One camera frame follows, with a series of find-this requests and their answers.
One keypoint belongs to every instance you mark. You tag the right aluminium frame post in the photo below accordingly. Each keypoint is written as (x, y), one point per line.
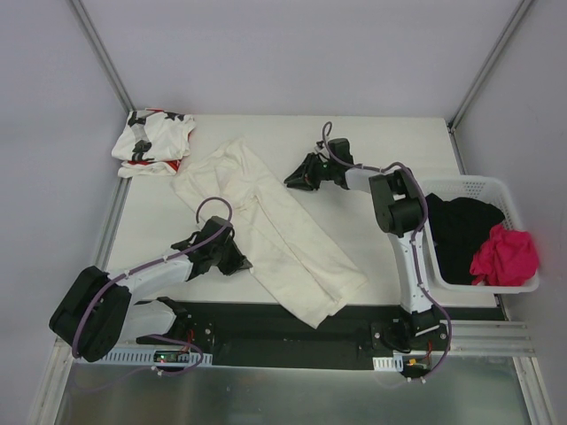
(502, 41)

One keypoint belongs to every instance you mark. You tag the cream white t shirt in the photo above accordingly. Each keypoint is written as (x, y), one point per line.
(293, 259)

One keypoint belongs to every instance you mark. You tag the right white cable duct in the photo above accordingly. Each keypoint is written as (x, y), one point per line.
(388, 364)

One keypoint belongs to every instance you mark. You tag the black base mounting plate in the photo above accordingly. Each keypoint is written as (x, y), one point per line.
(264, 335)

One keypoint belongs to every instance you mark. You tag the pink garment in basket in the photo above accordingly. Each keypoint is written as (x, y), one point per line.
(508, 258)

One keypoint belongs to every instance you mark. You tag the red white folded shirt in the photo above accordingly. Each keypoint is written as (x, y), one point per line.
(129, 169)

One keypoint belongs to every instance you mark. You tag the black garment in basket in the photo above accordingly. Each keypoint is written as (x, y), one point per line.
(459, 227)

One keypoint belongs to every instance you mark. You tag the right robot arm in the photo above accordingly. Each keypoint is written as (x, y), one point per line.
(400, 210)

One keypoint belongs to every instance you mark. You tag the white black patterned folded shirt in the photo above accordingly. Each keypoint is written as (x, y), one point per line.
(154, 136)

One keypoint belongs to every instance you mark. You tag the aluminium frame post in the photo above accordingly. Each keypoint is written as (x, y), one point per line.
(93, 38)
(502, 41)

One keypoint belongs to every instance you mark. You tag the white plastic laundry basket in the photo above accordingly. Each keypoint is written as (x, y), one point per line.
(485, 189)

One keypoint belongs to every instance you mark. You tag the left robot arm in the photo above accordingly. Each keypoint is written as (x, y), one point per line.
(102, 309)

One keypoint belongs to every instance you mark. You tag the left aluminium frame post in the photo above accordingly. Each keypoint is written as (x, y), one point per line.
(93, 38)

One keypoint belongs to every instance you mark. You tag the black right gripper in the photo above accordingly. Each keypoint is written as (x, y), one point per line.
(314, 169)

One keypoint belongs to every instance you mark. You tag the white cable duct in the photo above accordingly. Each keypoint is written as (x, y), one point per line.
(154, 357)
(388, 364)

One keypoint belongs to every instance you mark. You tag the left white cable duct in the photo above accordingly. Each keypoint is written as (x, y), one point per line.
(154, 357)

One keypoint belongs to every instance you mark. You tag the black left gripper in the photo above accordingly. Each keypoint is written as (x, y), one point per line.
(224, 253)

